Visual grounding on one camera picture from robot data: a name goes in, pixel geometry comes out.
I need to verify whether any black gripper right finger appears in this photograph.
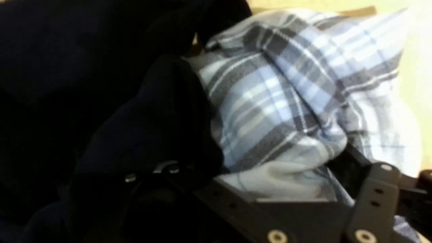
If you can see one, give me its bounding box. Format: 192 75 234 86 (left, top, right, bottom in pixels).
346 162 432 243

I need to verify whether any blue plaid cloth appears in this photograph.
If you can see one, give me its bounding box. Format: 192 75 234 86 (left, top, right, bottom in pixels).
188 6 424 243

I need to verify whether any navy blue cloth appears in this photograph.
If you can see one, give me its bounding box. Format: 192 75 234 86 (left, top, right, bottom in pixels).
0 0 254 243

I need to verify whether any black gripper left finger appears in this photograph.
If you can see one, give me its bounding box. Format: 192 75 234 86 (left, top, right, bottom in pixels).
123 161 289 243

